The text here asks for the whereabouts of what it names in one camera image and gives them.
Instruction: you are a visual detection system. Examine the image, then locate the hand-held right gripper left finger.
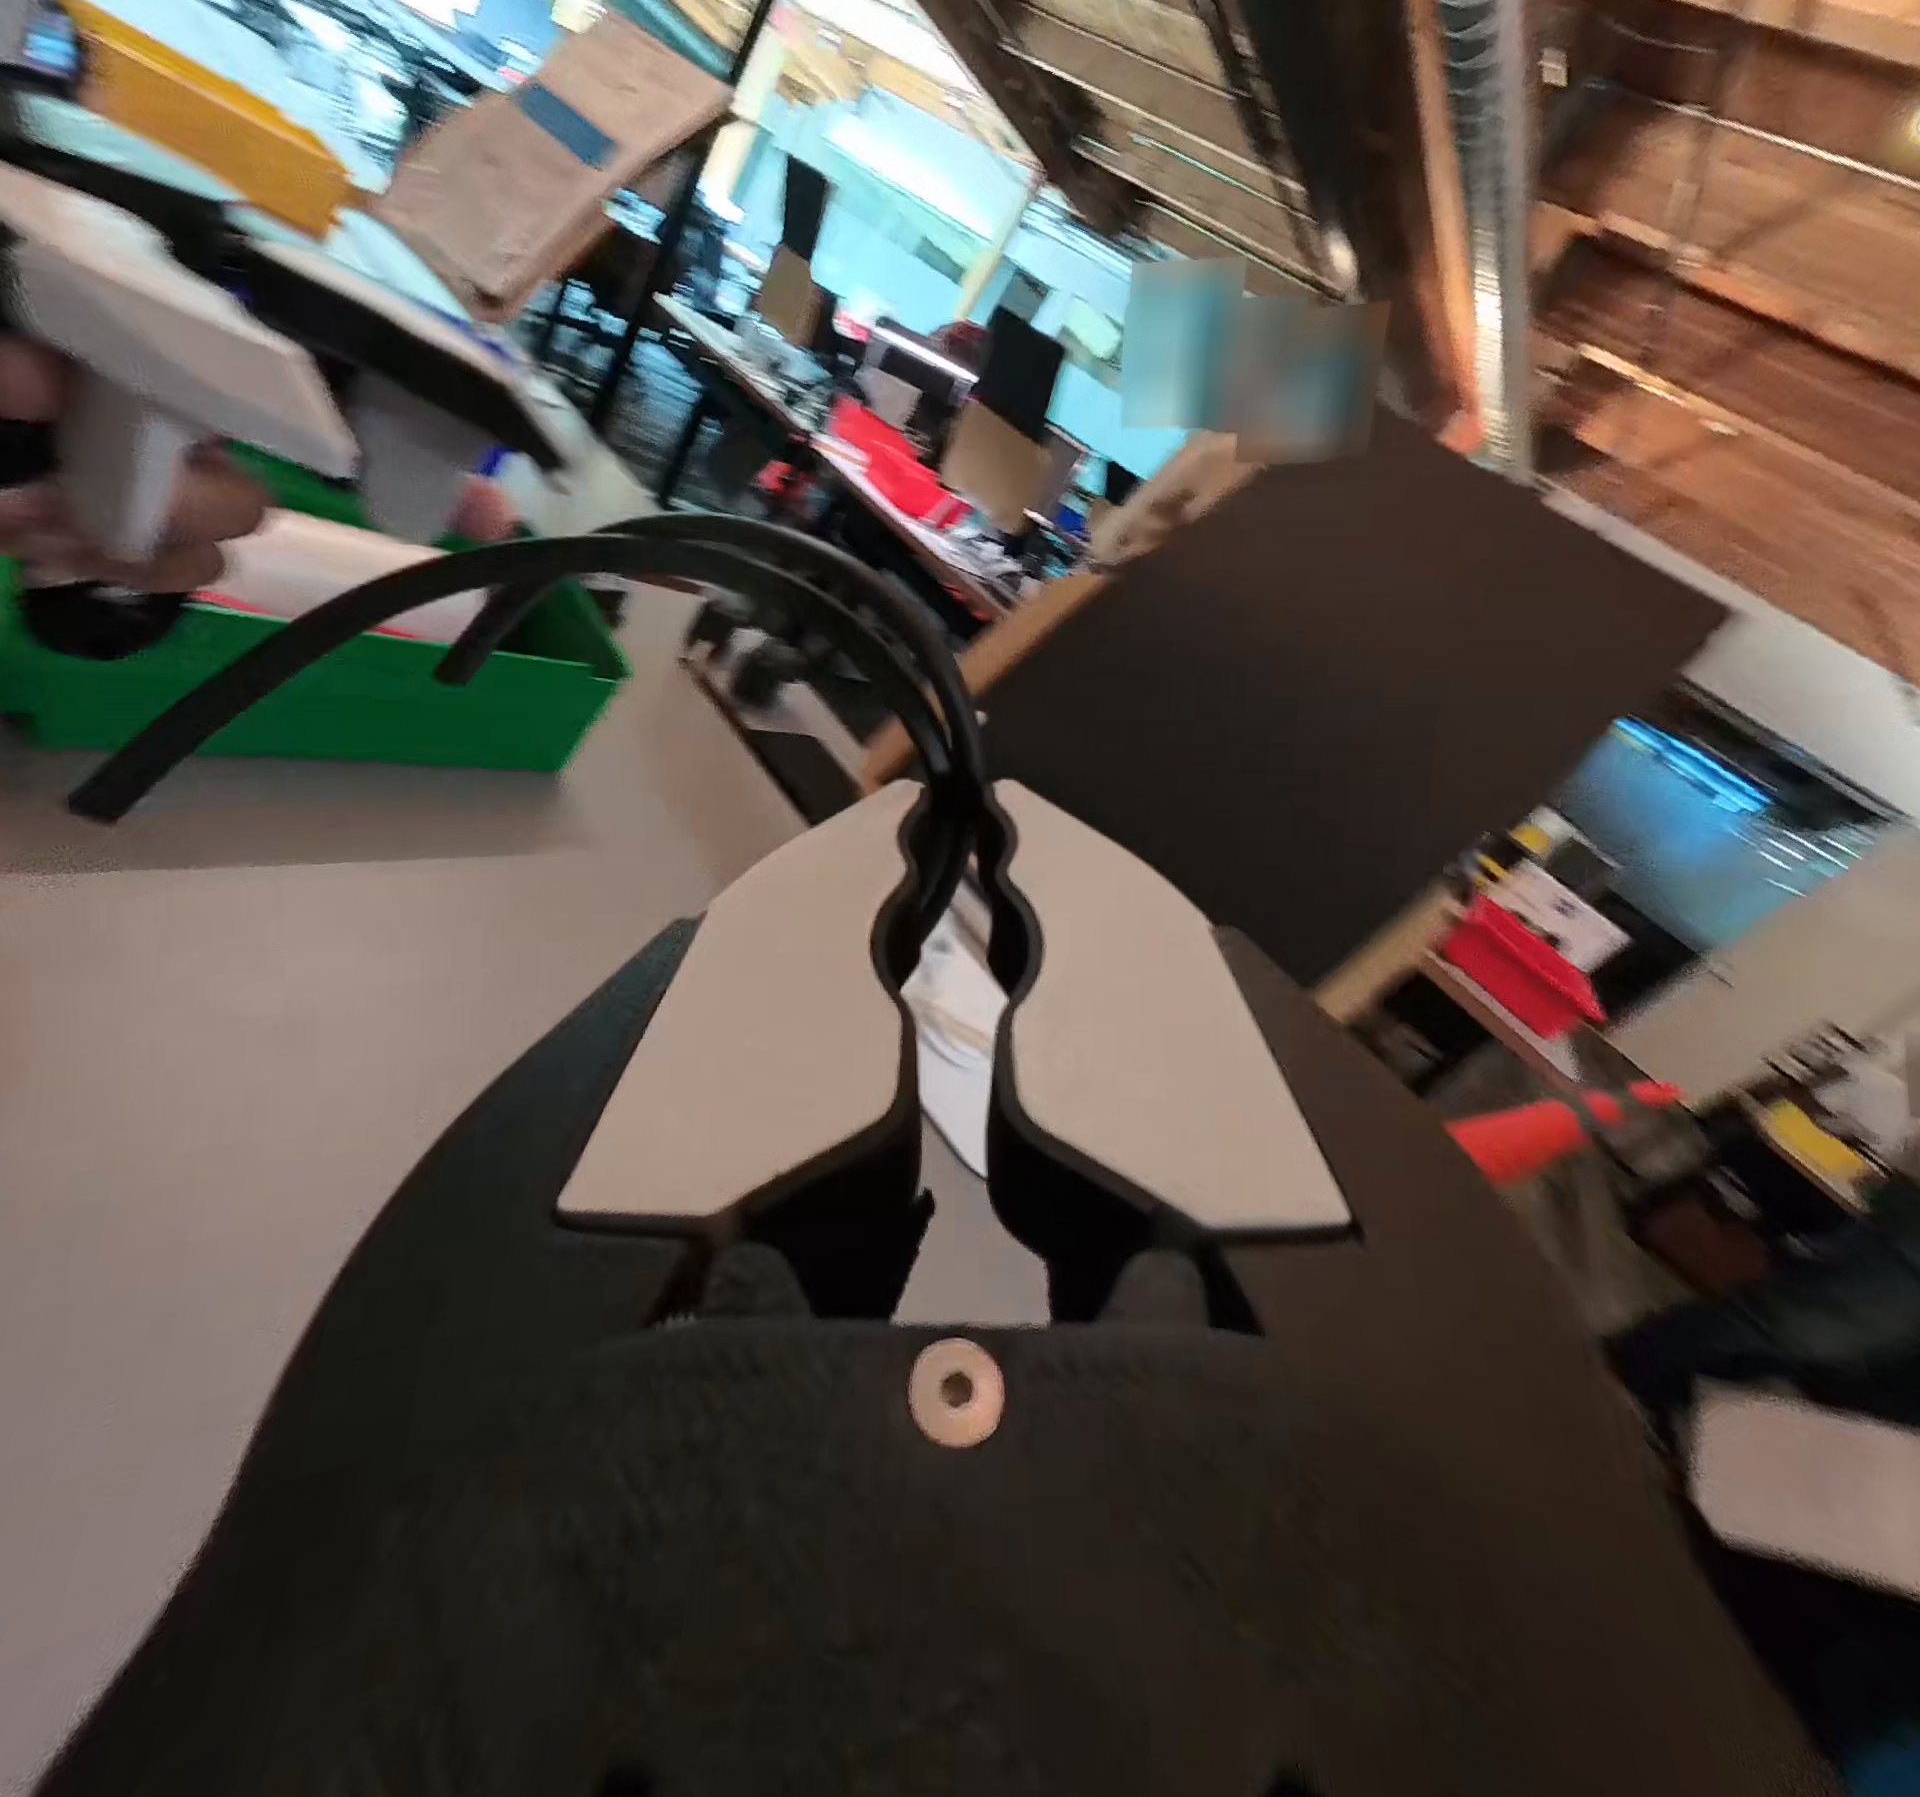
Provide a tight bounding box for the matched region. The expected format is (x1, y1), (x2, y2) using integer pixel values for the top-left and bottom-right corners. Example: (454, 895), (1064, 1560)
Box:
(556, 777), (927, 1237)

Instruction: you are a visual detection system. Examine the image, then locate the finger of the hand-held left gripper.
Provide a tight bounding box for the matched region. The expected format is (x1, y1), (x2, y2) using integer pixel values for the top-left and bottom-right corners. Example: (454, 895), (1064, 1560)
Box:
(237, 229), (571, 541)
(0, 160), (366, 557)

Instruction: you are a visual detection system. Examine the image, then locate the green plastic bin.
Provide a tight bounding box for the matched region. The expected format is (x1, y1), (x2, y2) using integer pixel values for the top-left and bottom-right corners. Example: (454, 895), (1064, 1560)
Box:
(0, 444), (631, 778)

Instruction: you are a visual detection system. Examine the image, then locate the black cable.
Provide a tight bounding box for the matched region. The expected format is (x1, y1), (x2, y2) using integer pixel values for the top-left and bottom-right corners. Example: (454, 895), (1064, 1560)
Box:
(64, 510), (1004, 961)

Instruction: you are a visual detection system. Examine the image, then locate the red plastic bin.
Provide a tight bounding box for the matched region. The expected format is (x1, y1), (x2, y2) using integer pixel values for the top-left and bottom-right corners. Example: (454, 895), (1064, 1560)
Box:
(1438, 892), (1607, 1036)
(825, 395), (968, 528)

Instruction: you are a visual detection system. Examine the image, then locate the cardboard panel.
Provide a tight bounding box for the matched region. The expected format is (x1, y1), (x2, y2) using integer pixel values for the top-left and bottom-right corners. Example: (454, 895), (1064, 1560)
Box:
(372, 16), (740, 318)

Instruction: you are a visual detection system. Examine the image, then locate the person's left hand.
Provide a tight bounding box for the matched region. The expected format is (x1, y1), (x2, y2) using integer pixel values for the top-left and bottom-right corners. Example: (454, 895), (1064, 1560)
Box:
(0, 333), (276, 596)

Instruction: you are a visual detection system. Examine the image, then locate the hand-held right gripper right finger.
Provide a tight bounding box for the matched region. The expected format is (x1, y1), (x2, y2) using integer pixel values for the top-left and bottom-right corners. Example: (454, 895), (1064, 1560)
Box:
(978, 777), (1354, 1243)

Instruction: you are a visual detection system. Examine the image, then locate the yellow plastic bin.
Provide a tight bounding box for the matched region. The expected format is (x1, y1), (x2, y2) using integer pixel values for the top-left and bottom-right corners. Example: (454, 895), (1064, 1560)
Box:
(57, 0), (357, 235)

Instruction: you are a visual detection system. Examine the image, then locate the white paper roll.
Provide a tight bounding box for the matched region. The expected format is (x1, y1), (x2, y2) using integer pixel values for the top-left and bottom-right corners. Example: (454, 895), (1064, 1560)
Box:
(195, 513), (505, 645)

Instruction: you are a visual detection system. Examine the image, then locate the black floor lamp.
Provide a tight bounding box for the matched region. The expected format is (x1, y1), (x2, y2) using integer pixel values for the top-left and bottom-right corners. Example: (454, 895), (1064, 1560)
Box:
(586, 0), (825, 429)

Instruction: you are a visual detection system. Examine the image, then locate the black board with wooden edge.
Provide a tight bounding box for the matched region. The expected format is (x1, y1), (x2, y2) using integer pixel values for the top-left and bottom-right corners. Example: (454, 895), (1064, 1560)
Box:
(863, 404), (1731, 993)

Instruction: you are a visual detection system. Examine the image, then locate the orange traffic cone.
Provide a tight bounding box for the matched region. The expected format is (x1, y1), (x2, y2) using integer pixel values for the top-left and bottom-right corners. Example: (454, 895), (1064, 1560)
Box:
(1444, 1076), (1686, 1183)

